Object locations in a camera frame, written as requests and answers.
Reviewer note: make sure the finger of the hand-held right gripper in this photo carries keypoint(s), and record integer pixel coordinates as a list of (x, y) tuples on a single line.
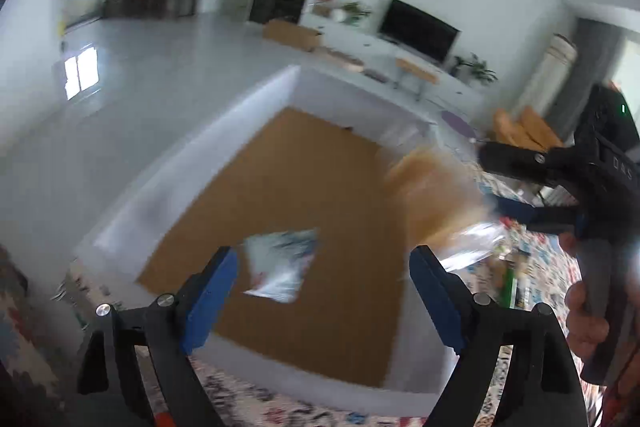
[(515, 162), (540, 216)]

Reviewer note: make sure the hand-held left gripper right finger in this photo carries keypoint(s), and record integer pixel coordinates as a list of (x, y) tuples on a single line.
[(440, 302)]

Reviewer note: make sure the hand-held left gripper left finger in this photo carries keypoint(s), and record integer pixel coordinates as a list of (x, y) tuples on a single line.
[(215, 297)]

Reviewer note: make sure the silver snack packet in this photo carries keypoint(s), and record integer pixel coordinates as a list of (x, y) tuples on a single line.
[(280, 267)]

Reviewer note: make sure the clear plastic packet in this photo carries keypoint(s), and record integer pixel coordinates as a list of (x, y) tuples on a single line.
[(435, 192)]

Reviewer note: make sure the white box with brown bottom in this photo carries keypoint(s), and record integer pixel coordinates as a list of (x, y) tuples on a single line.
[(300, 187)]

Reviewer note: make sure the person's right hand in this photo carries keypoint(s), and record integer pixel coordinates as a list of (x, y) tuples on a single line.
[(582, 332)]

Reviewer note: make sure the orange lounge chair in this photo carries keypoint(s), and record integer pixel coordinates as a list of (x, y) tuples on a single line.
[(530, 129)]

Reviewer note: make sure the printed woven blanket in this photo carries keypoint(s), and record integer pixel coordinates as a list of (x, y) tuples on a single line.
[(545, 262)]

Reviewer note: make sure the purple round pad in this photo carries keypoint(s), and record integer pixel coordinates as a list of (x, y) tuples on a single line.
[(456, 123)]

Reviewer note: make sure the green packet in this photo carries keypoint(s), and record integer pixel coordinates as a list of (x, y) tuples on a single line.
[(511, 287)]

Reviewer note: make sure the white standing air conditioner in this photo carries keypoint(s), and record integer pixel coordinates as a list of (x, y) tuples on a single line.
[(547, 77)]

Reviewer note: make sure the large green potted plant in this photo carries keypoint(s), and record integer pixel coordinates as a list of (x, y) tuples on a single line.
[(475, 69)]

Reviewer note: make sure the grey curtain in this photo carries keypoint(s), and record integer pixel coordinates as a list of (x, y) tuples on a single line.
[(595, 57)]

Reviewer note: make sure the wooden stool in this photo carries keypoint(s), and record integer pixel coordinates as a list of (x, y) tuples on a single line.
[(417, 71)]

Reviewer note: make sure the black flat television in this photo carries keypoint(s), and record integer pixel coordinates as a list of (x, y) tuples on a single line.
[(417, 29)]

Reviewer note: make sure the white television cabinet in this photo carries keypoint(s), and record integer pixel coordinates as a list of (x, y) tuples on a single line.
[(350, 42)]

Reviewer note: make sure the leafy plant in white pot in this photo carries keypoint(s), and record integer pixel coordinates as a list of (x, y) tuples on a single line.
[(356, 13)]

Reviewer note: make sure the white round vase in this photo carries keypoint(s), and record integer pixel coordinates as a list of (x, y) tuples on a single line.
[(339, 15)]

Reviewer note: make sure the brown cardboard box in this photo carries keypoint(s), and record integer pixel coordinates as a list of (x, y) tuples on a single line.
[(292, 35)]

